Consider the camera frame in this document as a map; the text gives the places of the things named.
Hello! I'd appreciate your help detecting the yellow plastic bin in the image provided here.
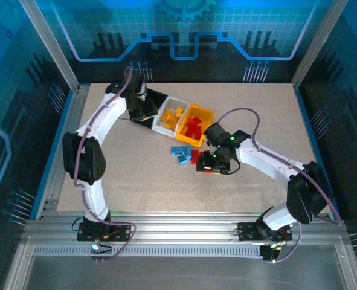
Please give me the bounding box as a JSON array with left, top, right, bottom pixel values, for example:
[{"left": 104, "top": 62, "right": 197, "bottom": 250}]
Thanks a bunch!
[{"left": 175, "top": 104, "right": 215, "bottom": 148}]

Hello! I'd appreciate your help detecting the aluminium side rail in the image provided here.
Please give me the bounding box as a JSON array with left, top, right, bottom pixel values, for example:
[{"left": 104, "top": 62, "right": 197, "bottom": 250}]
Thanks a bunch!
[{"left": 34, "top": 84, "right": 91, "bottom": 220}]

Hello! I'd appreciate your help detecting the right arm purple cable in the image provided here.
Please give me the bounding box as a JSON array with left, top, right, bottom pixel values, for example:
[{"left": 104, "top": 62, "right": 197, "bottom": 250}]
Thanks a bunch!
[{"left": 217, "top": 108, "right": 345, "bottom": 265}]

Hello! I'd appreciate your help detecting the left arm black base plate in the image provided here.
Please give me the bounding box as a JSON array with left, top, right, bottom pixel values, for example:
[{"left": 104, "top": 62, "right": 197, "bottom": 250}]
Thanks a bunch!
[{"left": 77, "top": 222, "right": 132, "bottom": 242}]

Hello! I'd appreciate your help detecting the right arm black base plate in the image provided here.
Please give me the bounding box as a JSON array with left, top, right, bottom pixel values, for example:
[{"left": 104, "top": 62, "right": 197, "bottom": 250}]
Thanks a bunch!
[{"left": 237, "top": 222, "right": 292, "bottom": 242}]

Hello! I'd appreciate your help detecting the white plastic bin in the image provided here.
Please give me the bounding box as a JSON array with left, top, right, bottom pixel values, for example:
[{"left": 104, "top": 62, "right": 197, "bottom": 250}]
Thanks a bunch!
[{"left": 152, "top": 95, "right": 188, "bottom": 138}]

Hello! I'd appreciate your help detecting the aluminium front rail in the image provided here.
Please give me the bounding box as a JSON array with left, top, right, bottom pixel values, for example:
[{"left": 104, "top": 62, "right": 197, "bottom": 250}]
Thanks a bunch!
[{"left": 22, "top": 211, "right": 350, "bottom": 242}]

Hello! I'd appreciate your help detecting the aluminium frame post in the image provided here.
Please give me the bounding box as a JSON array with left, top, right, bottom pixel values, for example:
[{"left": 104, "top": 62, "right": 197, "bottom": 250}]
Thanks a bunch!
[
  {"left": 18, "top": 0, "right": 82, "bottom": 94},
  {"left": 290, "top": 0, "right": 348, "bottom": 90}
]

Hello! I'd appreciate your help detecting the blue side rail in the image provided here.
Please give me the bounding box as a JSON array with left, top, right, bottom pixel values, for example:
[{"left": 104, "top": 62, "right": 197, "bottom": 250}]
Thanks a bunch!
[{"left": 294, "top": 86, "right": 342, "bottom": 221}]

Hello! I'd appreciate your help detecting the black plastic bin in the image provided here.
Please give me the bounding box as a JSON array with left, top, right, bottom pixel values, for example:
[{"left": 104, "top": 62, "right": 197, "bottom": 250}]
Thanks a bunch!
[{"left": 129, "top": 87, "right": 169, "bottom": 131}]

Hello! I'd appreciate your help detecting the grey metal front panel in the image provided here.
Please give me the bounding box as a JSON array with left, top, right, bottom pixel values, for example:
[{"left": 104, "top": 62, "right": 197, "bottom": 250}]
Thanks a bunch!
[{"left": 2, "top": 238, "right": 357, "bottom": 290}]

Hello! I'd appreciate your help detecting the slotted grey cable duct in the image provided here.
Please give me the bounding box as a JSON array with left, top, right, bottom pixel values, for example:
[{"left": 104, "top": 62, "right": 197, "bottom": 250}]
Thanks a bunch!
[{"left": 32, "top": 245, "right": 265, "bottom": 258}]

